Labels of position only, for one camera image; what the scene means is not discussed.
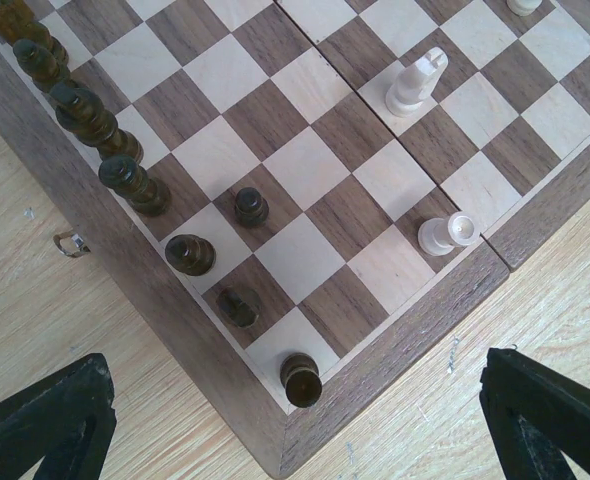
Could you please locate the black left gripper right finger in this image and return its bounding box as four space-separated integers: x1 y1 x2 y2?
479 348 590 479

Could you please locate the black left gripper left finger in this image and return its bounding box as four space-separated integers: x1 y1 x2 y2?
0 353 116 479

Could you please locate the wooden folding chess board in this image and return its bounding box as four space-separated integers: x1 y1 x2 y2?
0 1 590 479

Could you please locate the metal board latch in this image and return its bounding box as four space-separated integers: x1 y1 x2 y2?
52 230 90 258

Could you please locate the white bishop on board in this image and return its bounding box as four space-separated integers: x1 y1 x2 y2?
385 47 449 117

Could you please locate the white pawn near edge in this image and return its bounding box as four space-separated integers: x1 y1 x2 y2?
418 211 480 256

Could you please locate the dark bishop piece near corner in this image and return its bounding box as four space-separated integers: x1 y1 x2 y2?
165 234 216 276

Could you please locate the dark knight piece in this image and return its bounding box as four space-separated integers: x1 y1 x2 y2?
0 0 69 66
216 285 261 328

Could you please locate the dark rook corner piece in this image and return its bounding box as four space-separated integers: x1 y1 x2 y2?
280 353 323 408

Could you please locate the dark queen piece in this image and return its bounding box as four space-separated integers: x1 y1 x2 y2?
98 154 171 217

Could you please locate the dark pawn advanced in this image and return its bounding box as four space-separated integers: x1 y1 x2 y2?
234 187 269 228

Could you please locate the dark king piece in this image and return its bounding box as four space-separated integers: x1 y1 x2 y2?
49 82 144 164

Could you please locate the dark bishop piece far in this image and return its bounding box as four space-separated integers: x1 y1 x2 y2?
13 39 76 93

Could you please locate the dark knight piece far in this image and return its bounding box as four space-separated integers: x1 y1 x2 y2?
0 0 69 66

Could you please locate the white piece far edge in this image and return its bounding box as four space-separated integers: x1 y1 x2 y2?
506 0 542 17

